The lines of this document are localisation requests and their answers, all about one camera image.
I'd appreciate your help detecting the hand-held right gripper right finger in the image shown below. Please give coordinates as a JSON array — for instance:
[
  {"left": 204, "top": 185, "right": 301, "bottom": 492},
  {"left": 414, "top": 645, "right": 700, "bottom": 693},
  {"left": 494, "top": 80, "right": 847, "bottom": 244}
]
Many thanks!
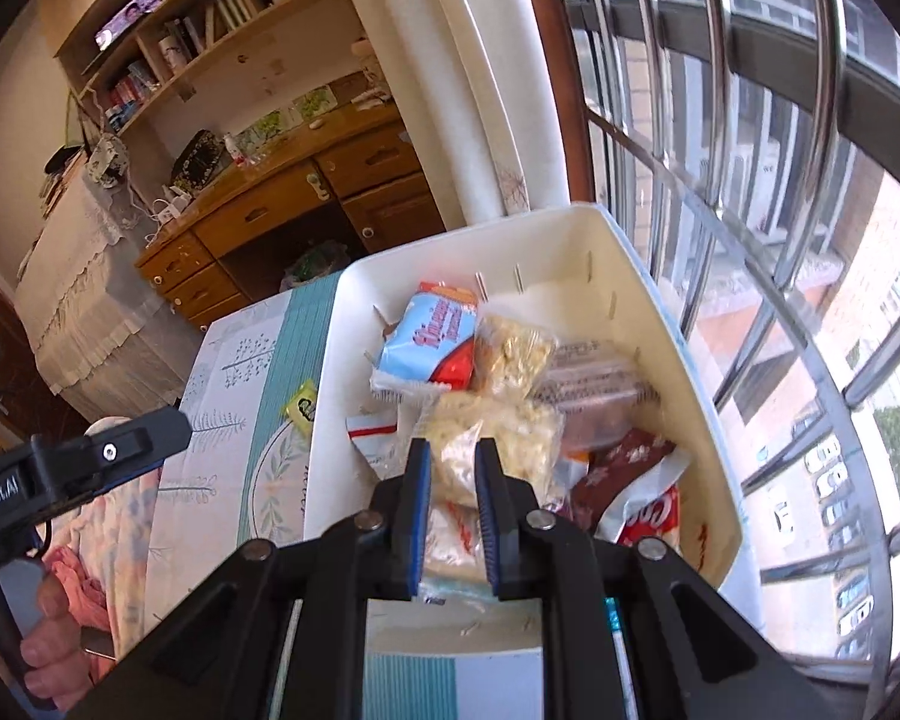
[{"left": 474, "top": 437, "right": 852, "bottom": 720}]

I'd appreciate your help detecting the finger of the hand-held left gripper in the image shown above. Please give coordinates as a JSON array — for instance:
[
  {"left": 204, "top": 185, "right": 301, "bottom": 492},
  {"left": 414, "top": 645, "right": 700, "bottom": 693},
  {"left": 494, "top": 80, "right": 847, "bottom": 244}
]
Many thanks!
[{"left": 30, "top": 405, "right": 194, "bottom": 522}]

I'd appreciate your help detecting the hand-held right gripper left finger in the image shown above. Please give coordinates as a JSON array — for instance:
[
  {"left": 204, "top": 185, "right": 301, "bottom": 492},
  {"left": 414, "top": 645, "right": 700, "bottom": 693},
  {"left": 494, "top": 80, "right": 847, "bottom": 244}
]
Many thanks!
[{"left": 67, "top": 437, "right": 432, "bottom": 720}]

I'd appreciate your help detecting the teal white snack packet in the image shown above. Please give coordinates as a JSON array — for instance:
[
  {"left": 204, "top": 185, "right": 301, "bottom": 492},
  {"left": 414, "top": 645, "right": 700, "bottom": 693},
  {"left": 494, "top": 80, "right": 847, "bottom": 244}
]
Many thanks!
[{"left": 420, "top": 576, "right": 490, "bottom": 602}]

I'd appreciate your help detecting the large clear packed rice cracker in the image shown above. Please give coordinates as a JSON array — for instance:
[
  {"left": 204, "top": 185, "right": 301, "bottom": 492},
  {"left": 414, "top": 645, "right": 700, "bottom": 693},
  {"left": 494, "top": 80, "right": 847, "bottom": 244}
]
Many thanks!
[{"left": 418, "top": 394, "right": 565, "bottom": 509}]

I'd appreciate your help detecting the brown white printed snack packet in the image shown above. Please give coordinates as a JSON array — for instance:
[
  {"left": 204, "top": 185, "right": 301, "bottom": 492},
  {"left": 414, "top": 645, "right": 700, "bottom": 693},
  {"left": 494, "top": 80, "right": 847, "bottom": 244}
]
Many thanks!
[{"left": 566, "top": 427, "right": 680, "bottom": 537}]

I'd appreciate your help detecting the small clear packed rice cracker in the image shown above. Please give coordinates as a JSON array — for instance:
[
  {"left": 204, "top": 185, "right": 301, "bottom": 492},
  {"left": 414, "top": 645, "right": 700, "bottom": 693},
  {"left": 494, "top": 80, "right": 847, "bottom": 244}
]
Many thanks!
[{"left": 471, "top": 313, "right": 557, "bottom": 400}]

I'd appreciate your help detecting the clear brown bar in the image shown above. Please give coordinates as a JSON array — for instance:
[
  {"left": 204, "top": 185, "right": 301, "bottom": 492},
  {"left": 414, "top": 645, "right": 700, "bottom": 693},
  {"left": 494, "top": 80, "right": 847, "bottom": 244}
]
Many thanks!
[{"left": 531, "top": 340, "right": 659, "bottom": 455}]

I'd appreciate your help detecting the light blue red snack packet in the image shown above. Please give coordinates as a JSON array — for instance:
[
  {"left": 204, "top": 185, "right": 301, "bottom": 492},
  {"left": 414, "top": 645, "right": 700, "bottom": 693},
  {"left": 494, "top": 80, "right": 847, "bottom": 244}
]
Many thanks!
[{"left": 370, "top": 281, "right": 481, "bottom": 402}]

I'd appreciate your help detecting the white plastic bin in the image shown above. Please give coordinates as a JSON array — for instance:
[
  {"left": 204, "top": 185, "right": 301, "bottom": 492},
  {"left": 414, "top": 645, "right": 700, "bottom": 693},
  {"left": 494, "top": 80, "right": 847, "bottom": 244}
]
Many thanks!
[{"left": 300, "top": 201, "right": 747, "bottom": 653}]

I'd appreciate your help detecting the person's left hand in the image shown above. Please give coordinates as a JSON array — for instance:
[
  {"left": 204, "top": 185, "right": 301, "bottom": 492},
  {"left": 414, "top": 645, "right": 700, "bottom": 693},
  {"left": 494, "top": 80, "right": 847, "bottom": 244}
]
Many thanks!
[{"left": 19, "top": 574, "right": 118, "bottom": 710}]

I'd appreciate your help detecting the white red-striped snack packet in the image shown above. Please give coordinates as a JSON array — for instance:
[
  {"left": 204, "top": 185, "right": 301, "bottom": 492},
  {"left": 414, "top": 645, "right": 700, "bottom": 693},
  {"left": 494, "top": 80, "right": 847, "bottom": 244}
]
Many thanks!
[{"left": 345, "top": 411, "right": 400, "bottom": 482}]

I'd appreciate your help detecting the pink floral bedding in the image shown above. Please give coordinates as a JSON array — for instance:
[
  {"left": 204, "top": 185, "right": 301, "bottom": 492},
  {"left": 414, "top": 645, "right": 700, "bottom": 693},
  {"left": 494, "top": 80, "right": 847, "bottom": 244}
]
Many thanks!
[{"left": 41, "top": 420, "right": 166, "bottom": 661}]

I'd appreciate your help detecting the dark wooden door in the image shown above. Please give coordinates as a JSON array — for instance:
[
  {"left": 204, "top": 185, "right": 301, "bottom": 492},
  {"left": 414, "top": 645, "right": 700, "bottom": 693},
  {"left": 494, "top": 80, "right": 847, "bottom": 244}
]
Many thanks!
[{"left": 0, "top": 247, "right": 83, "bottom": 436}]

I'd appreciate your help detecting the small yellow green packet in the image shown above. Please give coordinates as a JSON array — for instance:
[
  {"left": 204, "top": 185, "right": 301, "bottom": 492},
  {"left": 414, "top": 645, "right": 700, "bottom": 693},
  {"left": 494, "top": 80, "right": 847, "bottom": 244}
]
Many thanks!
[{"left": 283, "top": 380, "right": 320, "bottom": 437}]

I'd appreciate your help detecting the white lace cloth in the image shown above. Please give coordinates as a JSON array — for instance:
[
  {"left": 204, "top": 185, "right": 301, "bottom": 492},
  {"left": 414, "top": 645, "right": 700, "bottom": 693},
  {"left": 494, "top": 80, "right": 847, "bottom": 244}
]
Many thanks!
[{"left": 11, "top": 165, "right": 203, "bottom": 421}]

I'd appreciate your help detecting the white plastic bag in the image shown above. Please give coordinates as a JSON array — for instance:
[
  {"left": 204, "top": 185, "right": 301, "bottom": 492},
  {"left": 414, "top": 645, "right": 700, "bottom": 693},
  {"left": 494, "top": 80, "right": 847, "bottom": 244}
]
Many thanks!
[{"left": 281, "top": 240, "right": 353, "bottom": 293}]

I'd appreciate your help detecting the wooden desk with drawers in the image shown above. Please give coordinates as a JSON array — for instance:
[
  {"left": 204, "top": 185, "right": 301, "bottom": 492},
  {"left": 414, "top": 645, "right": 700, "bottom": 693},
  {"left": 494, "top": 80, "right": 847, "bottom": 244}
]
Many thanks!
[{"left": 135, "top": 94, "right": 447, "bottom": 331}]

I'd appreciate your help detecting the white patterned appliance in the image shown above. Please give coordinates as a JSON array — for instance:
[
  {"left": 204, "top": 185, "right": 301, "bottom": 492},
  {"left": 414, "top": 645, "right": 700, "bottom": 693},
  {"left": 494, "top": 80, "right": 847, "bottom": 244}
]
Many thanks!
[{"left": 86, "top": 135, "right": 130, "bottom": 185}]

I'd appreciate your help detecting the black decorated tin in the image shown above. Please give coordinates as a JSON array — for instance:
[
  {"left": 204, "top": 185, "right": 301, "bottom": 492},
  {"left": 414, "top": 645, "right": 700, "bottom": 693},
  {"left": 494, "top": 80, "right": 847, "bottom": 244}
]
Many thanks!
[{"left": 174, "top": 129, "right": 226, "bottom": 192}]

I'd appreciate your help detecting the row of parked cars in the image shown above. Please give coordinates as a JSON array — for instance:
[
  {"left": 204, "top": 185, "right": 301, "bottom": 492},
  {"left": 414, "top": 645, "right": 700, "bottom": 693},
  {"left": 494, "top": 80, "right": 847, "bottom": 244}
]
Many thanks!
[{"left": 765, "top": 435, "right": 878, "bottom": 661}]

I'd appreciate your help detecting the green printed picture panel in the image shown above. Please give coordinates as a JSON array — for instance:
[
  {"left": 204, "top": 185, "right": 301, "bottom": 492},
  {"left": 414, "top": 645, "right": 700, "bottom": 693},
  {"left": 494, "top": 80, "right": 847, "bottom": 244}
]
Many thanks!
[{"left": 236, "top": 86, "right": 338, "bottom": 155}]

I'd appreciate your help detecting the white curtain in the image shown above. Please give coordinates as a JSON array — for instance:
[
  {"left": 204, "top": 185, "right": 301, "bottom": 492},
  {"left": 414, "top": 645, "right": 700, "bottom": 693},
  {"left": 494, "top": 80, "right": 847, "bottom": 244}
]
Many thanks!
[{"left": 322, "top": 0, "right": 571, "bottom": 230}]

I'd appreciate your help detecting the wooden shelf hutch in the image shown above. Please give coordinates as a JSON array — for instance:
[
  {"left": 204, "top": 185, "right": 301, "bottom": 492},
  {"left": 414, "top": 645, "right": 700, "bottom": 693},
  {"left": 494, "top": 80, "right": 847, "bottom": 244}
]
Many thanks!
[{"left": 52, "top": 0, "right": 391, "bottom": 143}]

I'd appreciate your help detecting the small lit screen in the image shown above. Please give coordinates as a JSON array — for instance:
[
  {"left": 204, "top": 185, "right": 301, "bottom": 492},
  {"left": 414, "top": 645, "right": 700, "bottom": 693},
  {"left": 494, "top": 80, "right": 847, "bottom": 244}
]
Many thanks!
[{"left": 94, "top": 0, "right": 162, "bottom": 52}]

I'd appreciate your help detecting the row of upright books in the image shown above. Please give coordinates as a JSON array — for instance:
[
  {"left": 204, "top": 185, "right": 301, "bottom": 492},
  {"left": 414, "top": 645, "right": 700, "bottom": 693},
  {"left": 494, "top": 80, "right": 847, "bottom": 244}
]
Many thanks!
[{"left": 161, "top": 0, "right": 256, "bottom": 68}]

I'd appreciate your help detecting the steel window guard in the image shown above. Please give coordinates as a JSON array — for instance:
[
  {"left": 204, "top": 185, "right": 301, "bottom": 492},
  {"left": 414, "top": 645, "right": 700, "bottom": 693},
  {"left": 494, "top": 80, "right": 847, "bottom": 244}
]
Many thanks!
[{"left": 562, "top": 0, "right": 900, "bottom": 683}]

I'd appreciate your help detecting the brown wooden window frame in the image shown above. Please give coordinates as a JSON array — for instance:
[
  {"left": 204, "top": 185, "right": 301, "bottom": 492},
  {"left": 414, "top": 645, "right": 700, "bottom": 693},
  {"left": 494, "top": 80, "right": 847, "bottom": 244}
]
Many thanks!
[{"left": 514, "top": 0, "right": 593, "bottom": 203}]

